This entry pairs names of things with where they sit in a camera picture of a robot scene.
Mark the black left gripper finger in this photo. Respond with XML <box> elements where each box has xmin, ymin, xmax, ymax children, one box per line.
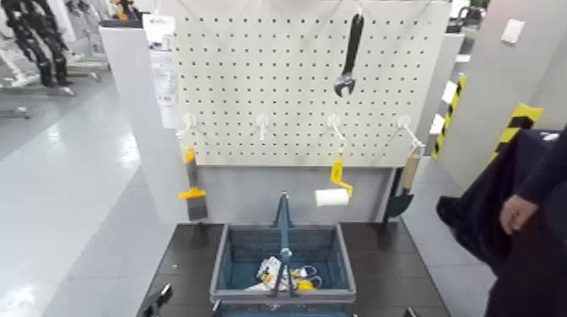
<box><xmin>140</xmin><ymin>282</ymin><xmax>174</xmax><ymax>317</ymax></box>

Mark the black adjustable wrench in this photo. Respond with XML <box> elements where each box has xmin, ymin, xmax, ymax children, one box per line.
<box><xmin>333</xmin><ymin>13</ymin><xmax>365</xmax><ymax>99</ymax></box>

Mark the person's navy sleeved forearm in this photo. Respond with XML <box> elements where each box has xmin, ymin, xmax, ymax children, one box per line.
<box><xmin>513</xmin><ymin>126</ymin><xmax>567</xmax><ymax>207</ymax></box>

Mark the blue-grey plastic crate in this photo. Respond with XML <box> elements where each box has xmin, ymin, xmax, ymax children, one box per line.
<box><xmin>209</xmin><ymin>222</ymin><xmax>357</xmax><ymax>317</ymax></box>

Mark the person's bare hand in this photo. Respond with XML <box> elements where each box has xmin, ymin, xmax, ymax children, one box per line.
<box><xmin>499</xmin><ymin>194</ymin><xmax>540</xmax><ymax>236</ymax></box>

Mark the white yellow packaged item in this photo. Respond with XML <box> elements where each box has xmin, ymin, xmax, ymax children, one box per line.
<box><xmin>245</xmin><ymin>255</ymin><xmax>285</xmax><ymax>293</ymax></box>

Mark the white paper label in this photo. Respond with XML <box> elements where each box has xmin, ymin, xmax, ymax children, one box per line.
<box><xmin>440</xmin><ymin>79</ymin><xmax>460</xmax><ymax>105</ymax></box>
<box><xmin>428</xmin><ymin>112</ymin><xmax>446</xmax><ymax>137</ymax></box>

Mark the long yellow black hazard strip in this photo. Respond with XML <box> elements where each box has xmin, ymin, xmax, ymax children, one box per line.
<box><xmin>431</xmin><ymin>73</ymin><xmax>469</xmax><ymax>162</ymax></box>

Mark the short yellow black hazard strip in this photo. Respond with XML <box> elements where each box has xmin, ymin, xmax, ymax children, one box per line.
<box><xmin>487</xmin><ymin>102</ymin><xmax>545</xmax><ymax>165</ymax></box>

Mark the white hanging blister package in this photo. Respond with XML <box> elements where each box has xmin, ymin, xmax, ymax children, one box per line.
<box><xmin>142</xmin><ymin>13</ymin><xmax>180</xmax><ymax>130</ymax></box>

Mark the white pegboard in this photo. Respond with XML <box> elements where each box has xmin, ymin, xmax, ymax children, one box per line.
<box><xmin>172</xmin><ymin>0</ymin><xmax>452</xmax><ymax>169</ymax></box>

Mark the black humanoid robot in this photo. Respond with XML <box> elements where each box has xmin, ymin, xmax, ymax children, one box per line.
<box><xmin>0</xmin><ymin>0</ymin><xmax>74</xmax><ymax>88</ymax></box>

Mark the yellow black machine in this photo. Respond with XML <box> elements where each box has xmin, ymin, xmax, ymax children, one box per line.
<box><xmin>107</xmin><ymin>0</ymin><xmax>143</xmax><ymax>22</ymax></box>

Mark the black device on shelf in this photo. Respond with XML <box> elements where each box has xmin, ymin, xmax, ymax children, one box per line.
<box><xmin>446</xmin><ymin>3</ymin><xmax>489</xmax><ymax>35</ymax></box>

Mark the paint brush yellow grey handle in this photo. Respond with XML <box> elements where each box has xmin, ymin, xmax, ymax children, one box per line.
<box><xmin>178</xmin><ymin>146</ymin><xmax>209</xmax><ymax>222</ymax></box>

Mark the yellow item with cable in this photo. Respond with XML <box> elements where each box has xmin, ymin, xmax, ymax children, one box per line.
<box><xmin>289</xmin><ymin>264</ymin><xmax>325</xmax><ymax>293</ymax></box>

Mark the green trowel wooden handle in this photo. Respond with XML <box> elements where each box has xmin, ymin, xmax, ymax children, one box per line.
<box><xmin>386</xmin><ymin>153</ymin><xmax>421</xmax><ymax>219</ymax></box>

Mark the white paint roller yellow handle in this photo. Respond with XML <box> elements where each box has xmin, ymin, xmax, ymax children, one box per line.
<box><xmin>314</xmin><ymin>152</ymin><xmax>354</xmax><ymax>208</ymax></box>

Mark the blue crate carry handle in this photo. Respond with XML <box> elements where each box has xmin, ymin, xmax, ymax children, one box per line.
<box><xmin>271</xmin><ymin>191</ymin><xmax>300</xmax><ymax>298</ymax></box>

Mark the white wall switch plate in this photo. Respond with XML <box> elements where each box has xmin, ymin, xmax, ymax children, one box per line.
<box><xmin>500</xmin><ymin>18</ymin><xmax>527</xmax><ymax>46</ymax></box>

